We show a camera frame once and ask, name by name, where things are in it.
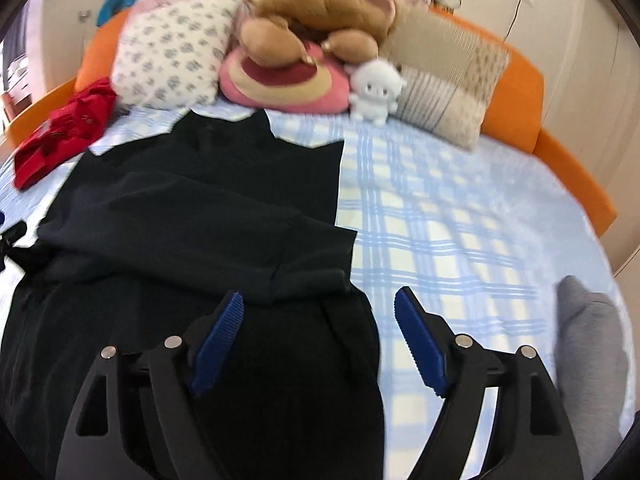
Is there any black garment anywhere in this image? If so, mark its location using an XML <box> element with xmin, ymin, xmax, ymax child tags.
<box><xmin>0</xmin><ymin>109</ymin><xmax>386</xmax><ymax>480</ymax></box>

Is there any brown plush toy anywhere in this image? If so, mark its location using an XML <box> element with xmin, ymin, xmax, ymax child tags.
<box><xmin>239</xmin><ymin>0</ymin><xmax>397</xmax><ymax>67</ymax></box>

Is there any person's grey trouser leg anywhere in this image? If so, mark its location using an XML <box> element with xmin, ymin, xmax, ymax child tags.
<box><xmin>555</xmin><ymin>275</ymin><xmax>636</xmax><ymax>480</ymax></box>

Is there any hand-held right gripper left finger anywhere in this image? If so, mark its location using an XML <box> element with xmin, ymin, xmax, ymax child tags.
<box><xmin>55</xmin><ymin>290</ymin><xmax>246</xmax><ymax>480</ymax></box>

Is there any white plush toy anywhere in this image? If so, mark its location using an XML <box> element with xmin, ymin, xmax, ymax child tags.
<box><xmin>348</xmin><ymin>59</ymin><xmax>407</xmax><ymax>127</ymax></box>

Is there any blue plaid bed sheet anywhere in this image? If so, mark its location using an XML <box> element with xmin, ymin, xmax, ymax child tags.
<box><xmin>0</xmin><ymin>95</ymin><xmax>617</xmax><ymax>480</ymax></box>

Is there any teal blue plush object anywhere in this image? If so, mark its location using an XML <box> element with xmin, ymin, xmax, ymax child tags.
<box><xmin>96</xmin><ymin>0</ymin><xmax>140</xmax><ymax>27</ymax></box>

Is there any pink round plush cushion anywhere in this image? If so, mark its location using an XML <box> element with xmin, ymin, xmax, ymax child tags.
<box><xmin>218</xmin><ymin>42</ymin><xmax>352</xmax><ymax>114</ymax></box>

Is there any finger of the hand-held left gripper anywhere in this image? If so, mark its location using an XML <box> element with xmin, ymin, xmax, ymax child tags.
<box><xmin>0</xmin><ymin>222</ymin><xmax>28</xmax><ymax>268</ymax></box>

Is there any orange bed frame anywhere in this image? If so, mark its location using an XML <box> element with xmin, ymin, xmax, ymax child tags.
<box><xmin>4</xmin><ymin>7</ymin><xmax>617</xmax><ymax>238</ymax></box>

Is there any white floral pillow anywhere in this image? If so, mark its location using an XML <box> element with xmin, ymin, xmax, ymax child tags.
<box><xmin>111</xmin><ymin>0</ymin><xmax>243</xmax><ymax>110</ymax></box>

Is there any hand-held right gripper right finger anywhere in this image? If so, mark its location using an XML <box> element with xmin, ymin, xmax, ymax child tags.
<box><xmin>394</xmin><ymin>287</ymin><xmax>586</xmax><ymax>480</ymax></box>

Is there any beige patchwork pillow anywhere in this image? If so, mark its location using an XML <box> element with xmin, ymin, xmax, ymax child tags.
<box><xmin>381</xmin><ymin>6</ymin><xmax>511</xmax><ymax>150</ymax></box>

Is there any red garment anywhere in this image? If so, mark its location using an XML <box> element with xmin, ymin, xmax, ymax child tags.
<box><xmin>13</xmin><ymin>77</ymin><xmax>117</xmax><ymax>191</ymax></box>

